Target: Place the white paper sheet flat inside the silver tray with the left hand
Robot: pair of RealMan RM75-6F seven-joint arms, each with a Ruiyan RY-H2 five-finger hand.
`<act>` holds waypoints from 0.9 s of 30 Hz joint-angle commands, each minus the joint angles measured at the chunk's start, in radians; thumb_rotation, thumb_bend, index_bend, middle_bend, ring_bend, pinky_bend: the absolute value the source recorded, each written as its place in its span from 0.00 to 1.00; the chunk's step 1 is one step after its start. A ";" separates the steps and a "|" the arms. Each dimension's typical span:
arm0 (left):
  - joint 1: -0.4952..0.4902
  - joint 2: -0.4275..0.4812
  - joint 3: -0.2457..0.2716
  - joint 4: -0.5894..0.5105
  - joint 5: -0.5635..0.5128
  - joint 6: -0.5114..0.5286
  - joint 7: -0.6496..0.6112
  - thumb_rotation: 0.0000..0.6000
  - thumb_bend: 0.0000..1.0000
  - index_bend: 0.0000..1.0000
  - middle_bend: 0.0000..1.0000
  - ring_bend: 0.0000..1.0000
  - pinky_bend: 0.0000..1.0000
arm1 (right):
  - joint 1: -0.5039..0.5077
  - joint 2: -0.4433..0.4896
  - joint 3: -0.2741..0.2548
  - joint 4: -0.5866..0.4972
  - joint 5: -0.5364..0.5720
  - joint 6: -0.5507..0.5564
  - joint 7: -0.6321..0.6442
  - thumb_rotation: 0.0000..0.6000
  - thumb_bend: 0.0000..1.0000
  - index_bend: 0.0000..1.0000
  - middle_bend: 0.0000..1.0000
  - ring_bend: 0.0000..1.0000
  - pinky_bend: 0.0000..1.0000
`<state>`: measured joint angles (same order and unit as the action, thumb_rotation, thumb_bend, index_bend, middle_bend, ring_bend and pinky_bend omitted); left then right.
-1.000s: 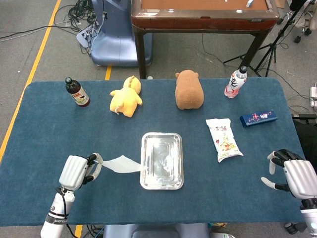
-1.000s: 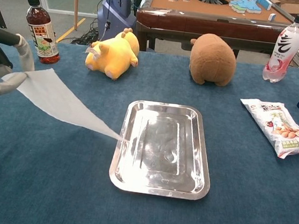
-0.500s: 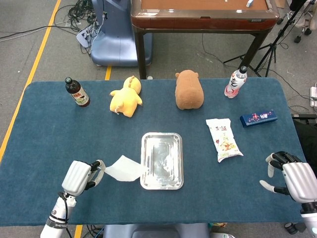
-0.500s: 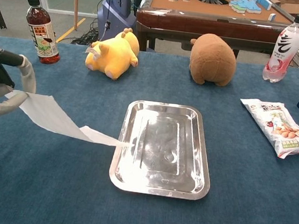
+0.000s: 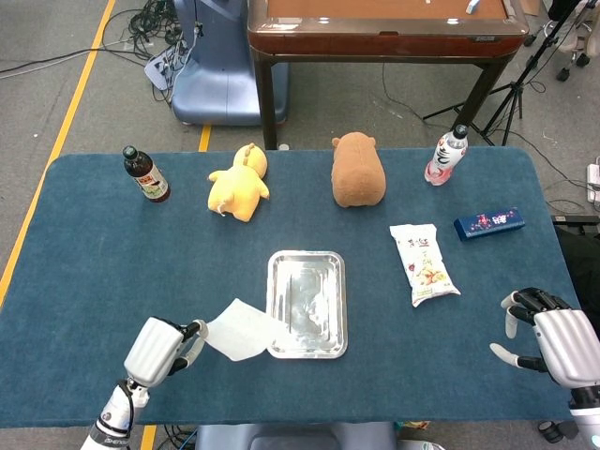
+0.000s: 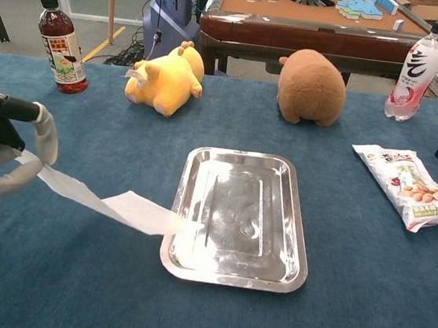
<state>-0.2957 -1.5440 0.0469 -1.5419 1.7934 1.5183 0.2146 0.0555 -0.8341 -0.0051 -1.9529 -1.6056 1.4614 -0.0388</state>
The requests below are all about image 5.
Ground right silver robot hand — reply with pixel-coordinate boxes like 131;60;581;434
488;287;600;390

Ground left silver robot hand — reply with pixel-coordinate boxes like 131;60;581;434
123;316;210;388

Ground white paper towel sheet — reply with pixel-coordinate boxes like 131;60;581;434
205;297;292;363

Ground silver metal tray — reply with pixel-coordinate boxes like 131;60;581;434
266;249;349;360

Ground black bulky object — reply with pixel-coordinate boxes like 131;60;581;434
552;214;600;329

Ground black table caster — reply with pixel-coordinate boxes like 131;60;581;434
537;419;582;444

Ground blue felt table cover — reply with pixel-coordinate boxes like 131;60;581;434
0;148;580;428

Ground dark blue carton box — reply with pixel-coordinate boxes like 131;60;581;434
453;206;526;243

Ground white nut snack bag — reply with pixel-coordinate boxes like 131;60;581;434
389;223;462;308

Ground white floor power strip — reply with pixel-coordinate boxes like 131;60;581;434
143;44;191;91
586;162;600;203

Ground grey robot torso base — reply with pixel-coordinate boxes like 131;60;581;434
194;421;399;450

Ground brown tea bottle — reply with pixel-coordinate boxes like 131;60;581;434
122;144;172;204

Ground yellow plush toy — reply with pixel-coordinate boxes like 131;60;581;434
207;142;272;223

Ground clear pink-label water bottle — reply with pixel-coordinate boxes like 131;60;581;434
424;124;471;187

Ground black tripod stand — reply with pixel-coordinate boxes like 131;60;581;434
422;0;587;146

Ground brown capybara plush toy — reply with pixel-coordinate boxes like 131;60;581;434
330;131;387;209

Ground pale office chair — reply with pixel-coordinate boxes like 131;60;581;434
555;0;600;82

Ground brown wooden mahjong table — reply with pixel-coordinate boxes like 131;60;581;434
247;0;531;150

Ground blue grey machine pedestal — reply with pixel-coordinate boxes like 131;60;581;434
171;0;290;127

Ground dangling cable with black plug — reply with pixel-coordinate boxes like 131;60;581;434
191;0;206;39

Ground black floor cable tangle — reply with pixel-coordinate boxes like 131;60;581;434
126;0;198;104

